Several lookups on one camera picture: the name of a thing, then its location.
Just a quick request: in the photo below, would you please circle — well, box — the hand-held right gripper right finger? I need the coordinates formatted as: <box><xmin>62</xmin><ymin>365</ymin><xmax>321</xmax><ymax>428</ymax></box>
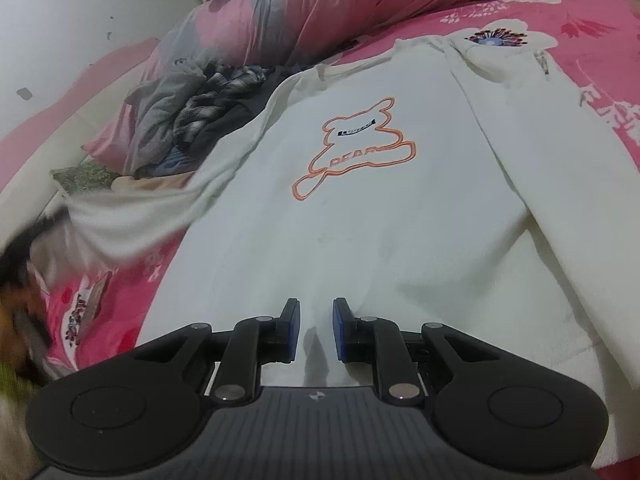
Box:
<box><xmin>332</xmin><ymin>298</ymin><xmax>502</xmax><ymax>406</ymax></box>

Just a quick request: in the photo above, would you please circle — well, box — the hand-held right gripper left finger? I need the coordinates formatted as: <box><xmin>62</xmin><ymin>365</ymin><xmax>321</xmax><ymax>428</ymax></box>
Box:
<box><xmin>134</xmin><ymin>298</ymin><xmax>302</xmax><ymax>406</ymax></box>

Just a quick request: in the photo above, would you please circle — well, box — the white sweatshirt with bear outline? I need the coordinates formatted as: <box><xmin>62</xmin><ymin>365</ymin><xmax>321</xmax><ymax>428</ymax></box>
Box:
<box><xmin>65</xmin><ymin>30</ymin><xmax>640</xmax><ymax>466</ymax></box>

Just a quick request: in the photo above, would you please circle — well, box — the beige cloth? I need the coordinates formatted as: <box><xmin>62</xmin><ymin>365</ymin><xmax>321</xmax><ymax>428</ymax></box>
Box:
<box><xmin>109</xmin><ymin>174</ymin><xmax>202</xmax><ymax>202</ymax></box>

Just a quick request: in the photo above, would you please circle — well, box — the blue garment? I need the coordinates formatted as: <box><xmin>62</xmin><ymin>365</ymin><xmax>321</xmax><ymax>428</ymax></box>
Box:
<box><xmin>144</xmin><ymin>151</ymin><xmax>193</xmax><ymax>177</ymax></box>

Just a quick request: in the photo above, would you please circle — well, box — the dark grey garment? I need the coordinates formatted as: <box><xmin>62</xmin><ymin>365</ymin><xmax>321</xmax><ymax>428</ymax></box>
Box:
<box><xmin>190</xmin><ymin>94</ymin><xmax>282</xmax><ymax>162</ymax></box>

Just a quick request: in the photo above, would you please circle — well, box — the pink and grey quilt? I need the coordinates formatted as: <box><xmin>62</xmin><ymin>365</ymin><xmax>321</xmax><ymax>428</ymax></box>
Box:
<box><xmin>82</xmin><ymin>0</ymin><xmax>621</xmax><ymax>173</ymax></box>

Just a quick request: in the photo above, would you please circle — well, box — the pink floral blanket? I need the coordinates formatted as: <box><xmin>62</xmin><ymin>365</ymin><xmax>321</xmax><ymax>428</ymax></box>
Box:
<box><xmin>0</xmin><ymin>0</ymin><xmax>640</xmax><ymax>480</ymax></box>

